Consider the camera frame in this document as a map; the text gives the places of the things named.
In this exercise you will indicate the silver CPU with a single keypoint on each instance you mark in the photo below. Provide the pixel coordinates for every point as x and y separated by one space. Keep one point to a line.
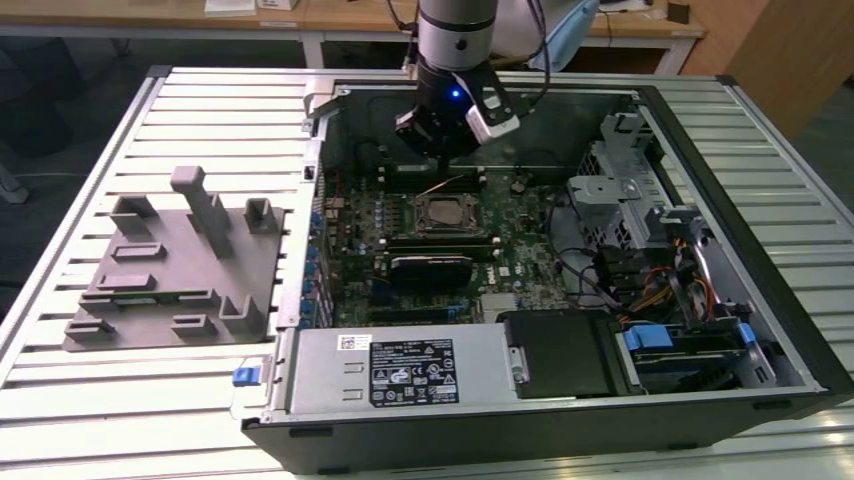
448 214

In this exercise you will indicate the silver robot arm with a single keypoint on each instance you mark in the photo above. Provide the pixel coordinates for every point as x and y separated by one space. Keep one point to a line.
457 35

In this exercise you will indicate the black RAM slot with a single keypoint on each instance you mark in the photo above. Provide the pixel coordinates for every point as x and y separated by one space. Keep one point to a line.
441 243
404 178
441 238
441 253
404 167
404 173
404 184
441 248

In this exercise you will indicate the silver coin battery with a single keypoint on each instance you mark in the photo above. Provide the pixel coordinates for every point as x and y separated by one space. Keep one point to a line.
518 187

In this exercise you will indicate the silver metal drive cage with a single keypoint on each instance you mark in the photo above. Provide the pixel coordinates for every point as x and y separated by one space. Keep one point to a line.
601 195

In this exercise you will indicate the black graphics card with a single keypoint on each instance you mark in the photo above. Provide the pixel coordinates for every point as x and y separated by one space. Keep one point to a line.
430 272

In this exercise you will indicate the green motherboard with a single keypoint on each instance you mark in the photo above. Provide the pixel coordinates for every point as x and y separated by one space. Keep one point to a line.
535 260

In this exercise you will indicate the blue expansion slot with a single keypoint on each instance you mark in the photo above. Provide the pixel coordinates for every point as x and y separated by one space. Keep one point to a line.
382 292

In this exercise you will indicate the small white box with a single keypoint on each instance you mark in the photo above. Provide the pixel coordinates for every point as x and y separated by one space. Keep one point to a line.
276 3

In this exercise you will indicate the silver chipset heatsink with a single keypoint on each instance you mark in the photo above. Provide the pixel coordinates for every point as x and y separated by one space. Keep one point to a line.
501 305

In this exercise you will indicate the black expansion slot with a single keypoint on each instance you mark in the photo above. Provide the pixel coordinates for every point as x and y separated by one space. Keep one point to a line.
408 315

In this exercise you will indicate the white paper sheet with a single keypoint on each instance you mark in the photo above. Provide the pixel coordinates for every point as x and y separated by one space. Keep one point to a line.
230 6

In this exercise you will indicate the small dark box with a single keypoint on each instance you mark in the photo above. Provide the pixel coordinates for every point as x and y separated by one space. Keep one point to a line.
681 12

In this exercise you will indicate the grey parts rack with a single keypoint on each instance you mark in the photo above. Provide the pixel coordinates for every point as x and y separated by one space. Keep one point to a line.
168 260

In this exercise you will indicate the hard disk in blue carrier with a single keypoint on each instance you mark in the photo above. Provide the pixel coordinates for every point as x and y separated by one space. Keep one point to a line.
648 337

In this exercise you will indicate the grey power supply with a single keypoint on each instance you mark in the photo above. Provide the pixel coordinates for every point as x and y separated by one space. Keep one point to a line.
321 375

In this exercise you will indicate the wooden cabinet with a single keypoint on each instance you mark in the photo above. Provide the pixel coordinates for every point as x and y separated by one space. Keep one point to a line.
788 60

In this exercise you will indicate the blue case latch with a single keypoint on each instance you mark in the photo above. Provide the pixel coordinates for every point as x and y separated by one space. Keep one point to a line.
245 376

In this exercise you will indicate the black office chair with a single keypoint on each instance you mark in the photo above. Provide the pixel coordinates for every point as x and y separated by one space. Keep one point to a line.
41 100

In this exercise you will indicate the black open PC case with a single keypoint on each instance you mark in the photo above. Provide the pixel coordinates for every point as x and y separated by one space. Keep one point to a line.
468 440

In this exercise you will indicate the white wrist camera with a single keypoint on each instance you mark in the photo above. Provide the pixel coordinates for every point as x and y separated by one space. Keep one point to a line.
494 127

